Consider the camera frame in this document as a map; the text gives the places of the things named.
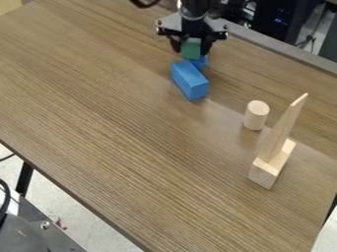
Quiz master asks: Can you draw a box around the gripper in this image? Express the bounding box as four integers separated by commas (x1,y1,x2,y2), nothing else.
155,12,233,56

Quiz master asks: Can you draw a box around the green rectangular block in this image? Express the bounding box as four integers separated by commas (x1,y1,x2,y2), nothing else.
180,37,203,61

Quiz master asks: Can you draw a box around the blue rectangular block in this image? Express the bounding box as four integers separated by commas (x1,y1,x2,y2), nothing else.
169,54,211,102

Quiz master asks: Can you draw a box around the black computer case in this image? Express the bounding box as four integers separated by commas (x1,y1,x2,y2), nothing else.
251,0,327,45

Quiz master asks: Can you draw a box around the wooden cylinder block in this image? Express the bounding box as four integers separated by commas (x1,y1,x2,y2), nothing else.
241,99,272,132

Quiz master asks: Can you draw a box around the wooden wedge block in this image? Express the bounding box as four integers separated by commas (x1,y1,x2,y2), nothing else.
256,93,309,163

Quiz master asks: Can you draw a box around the wooden rectangular block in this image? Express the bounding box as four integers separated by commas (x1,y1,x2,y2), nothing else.
247,138,298,191

